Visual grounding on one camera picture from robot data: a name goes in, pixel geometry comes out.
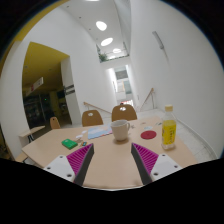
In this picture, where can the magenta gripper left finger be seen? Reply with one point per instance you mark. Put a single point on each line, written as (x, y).
(74, 166)

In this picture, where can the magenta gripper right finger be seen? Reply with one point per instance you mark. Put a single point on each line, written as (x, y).
(152, 166)

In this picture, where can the green small box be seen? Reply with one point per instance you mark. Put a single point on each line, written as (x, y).
(69, 144)

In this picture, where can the red round coaster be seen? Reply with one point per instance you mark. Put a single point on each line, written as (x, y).
(148, 135)

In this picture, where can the white paper scrap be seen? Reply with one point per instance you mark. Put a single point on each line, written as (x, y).
(81, 136)

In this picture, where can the yellow drink plastic bottle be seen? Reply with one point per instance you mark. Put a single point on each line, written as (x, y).
(168, 128)

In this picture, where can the wooden chair far left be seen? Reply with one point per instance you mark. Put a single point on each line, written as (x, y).
(54, 123)

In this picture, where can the wooden chair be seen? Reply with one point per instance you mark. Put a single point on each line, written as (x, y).
(91, 118)
(123, 111)
(54, 123)

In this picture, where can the white ceramic mug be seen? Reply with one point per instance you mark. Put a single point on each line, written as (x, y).
(120, 129)

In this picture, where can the small side table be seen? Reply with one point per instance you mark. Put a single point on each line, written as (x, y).
(29, 133)

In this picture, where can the wooden chair right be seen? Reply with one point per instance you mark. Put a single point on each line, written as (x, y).
(123, 111)

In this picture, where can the wooden stair handrail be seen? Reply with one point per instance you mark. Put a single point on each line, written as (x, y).
(149, 94)

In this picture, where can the hanging direction sign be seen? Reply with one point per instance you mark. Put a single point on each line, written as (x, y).
(34, 86)

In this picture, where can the green balcony plant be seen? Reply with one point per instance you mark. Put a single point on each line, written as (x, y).
(103, 57)

